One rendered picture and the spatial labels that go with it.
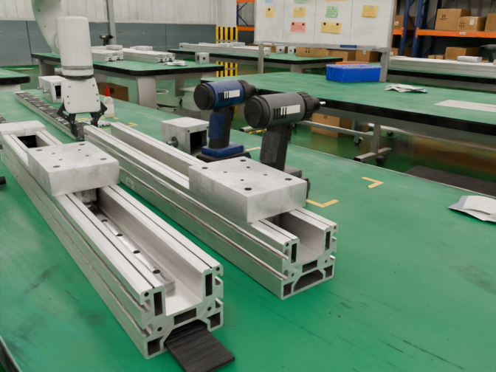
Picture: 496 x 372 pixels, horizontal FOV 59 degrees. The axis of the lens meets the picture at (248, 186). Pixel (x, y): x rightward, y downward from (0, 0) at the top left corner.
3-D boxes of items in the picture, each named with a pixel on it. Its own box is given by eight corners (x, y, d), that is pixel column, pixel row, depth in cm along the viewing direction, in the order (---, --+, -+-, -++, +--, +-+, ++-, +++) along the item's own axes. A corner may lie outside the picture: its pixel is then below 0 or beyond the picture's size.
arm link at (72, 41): (55, 64, 126) (69, 67, 120) (49, 15, 122) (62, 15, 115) (83, 63, 132) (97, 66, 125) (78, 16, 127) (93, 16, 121)
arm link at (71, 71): (88, 63, 131) (89, 74, 132) (57, 65, 126) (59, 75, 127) (98, 66, 125) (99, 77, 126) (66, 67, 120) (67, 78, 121)
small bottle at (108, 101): (108, 116, 171) (105, 85, 167) (116, 116, 170) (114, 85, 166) (102, 117, 168) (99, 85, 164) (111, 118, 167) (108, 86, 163)
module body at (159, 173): (86, 157, 118) (83, 125, 115) (122, 151, 123) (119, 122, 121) (280, 300, 58) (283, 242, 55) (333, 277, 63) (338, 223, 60)
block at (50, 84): (41, 100, 202) (38, 80, 198) (66, 99, 208) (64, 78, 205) (47, 103, 194) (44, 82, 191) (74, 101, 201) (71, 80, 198)
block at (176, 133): (155, 156, 119) (153, 122, 116) (187, 149, 127) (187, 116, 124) (178, 164, 113) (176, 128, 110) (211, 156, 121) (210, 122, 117)
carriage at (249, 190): (189, 205, 73) (187, 166, 70) (243, 192, 79) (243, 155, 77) (246, 242, 61) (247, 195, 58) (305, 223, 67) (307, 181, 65)
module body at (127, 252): (7, 169, 107) (1, 135, 104) (51, 162, 113) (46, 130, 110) (145, 360, 47) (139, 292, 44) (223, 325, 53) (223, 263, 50)
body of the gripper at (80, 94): (91, 71, 132) (95, 108, 136) (55, 72, 126) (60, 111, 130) (100, 73, 126) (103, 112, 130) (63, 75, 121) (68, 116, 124)
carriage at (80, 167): (31, 184, 81) (25, 148, 78) (91, 173, 87) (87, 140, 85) (54, 212, 69) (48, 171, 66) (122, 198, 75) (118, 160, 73)
